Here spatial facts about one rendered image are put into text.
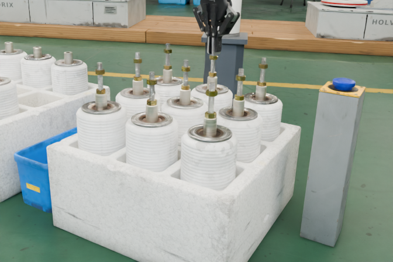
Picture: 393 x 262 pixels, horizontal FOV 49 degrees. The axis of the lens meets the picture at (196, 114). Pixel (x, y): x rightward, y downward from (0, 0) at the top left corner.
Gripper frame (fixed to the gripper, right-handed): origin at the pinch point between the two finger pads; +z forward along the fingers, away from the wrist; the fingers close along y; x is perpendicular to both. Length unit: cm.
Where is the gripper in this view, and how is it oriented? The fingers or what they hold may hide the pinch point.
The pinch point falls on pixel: (214, 45)
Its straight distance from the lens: 95.2
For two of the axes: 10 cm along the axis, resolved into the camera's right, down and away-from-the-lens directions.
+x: -7.7, 2.0, -6.1
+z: -0.2, 9.4, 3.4
